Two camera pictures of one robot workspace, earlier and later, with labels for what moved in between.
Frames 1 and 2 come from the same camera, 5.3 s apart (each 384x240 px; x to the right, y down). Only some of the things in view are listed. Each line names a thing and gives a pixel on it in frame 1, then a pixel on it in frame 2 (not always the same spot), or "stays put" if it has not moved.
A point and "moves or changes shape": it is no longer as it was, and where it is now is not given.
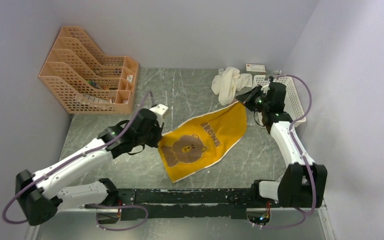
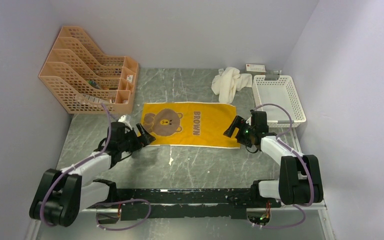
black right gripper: x=246 y=98 → x=238 y=122
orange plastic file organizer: x=86 y=82 stays put
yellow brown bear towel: x=192 y=145 moves or changes shape
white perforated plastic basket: x=293 y=109 stays put
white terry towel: x=226 y=84 stays put
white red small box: x=255 y=69 stays put
